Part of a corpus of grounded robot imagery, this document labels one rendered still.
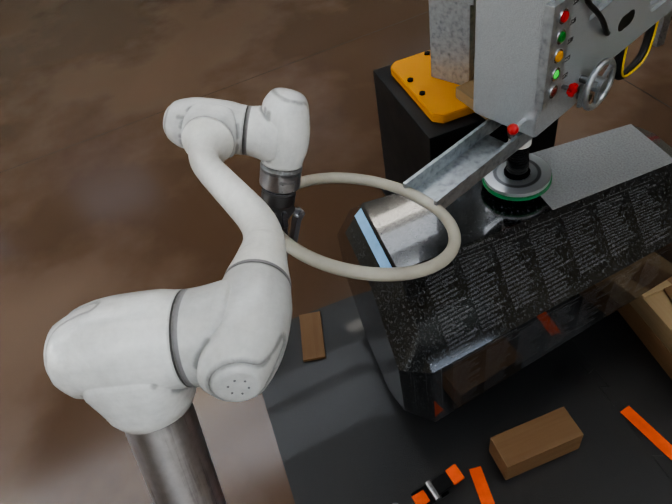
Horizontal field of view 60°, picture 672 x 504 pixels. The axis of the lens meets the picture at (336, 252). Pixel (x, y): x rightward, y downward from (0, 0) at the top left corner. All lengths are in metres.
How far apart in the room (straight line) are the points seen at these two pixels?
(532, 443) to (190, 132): 1.62
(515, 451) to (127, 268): 2.16
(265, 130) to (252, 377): 0.60
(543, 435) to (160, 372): 1.71
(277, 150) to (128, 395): 0.60
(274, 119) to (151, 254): 2.24
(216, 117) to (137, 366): 0.57
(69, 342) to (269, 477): 1.69
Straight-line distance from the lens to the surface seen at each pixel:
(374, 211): 1.97
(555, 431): 2.29
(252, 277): 0.78
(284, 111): 1.17
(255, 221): 0.92
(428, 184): 1.66
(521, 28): 1.60
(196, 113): 1.19
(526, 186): 1.95
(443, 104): 2.48
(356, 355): 2.57
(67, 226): 3.80
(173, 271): 3.18
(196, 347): 0.74
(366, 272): 1.23
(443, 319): 1.83
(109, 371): 0.79
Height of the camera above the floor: 2.18
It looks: 47 degrees down
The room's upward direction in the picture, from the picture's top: 13 degrees counter-clockwise
